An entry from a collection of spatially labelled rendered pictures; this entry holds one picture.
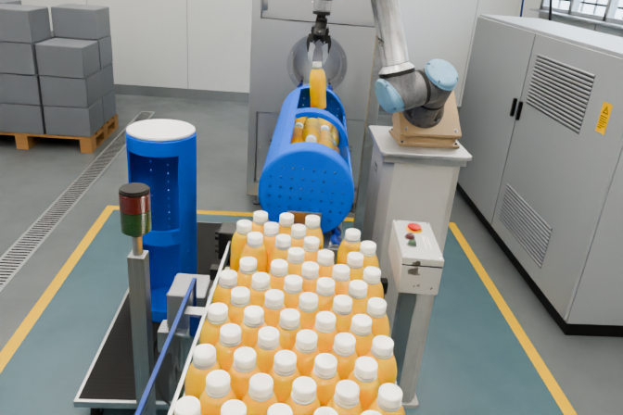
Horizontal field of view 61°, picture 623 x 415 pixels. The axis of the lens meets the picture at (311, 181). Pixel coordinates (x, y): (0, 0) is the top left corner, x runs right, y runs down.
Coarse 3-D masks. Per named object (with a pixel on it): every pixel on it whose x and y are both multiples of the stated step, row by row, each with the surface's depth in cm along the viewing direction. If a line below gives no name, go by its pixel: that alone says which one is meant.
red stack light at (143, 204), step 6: (120, 198) 110; (126, 198) 109; (132, 198) 109; (138, 198) 109; (144, 198) 110; (150, 198) 113; (120, 204) 111; (126, 204) 109; (132, 204) 109; (138, 204) 110; (144, 204) 111; (150, 204) 113; (126, 210) 110; (132, 210) 110; (138, 210) 110; (144, 210) 111
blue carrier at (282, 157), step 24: (288, 96) 228; (336, 96) 228; (288, 120) 184; (336, 120) 190; (288, 144) 158; (312, 144) 155; (264, 168) 156; (288, 168) 153; (312, 168) 153; (336, 168) 153; (264, 192) 156; (288, 192) 156; (312, 192) 156; (336, 192) 155; (336, 216) 158
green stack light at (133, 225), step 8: (120, 216) 113; (128, 216) 110; (136, 216) 111; (144, 216) 112; (128, 224) 111; (136, 224) 111; (144, 224) 112; (128, 232) 112; (136, 232) 112; (144, 232) 113
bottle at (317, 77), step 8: (312, 72) 217; (320, 72) 216; (312, 80) 217; (320, 80) 217; (312, 88) 218; (320, 88) 218; (312, 96) 220; (320, 96) 219; (312, 104) 221; (320, 104) 220
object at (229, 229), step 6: (222, 222) 155; (228, 222) 155; (234, 222) 156; (222, 228) 152; (228, 228) 152; (234, 228) 152; (216, 234) 151; (222, 234) 150; (228, 234) 150; (222, 240) 150; (228, 240) 150; (216, 246) 153; (222, 246) 151; (216, 252) 154; (222, 252) 152; (228, 258) 153; (228, 264) 153
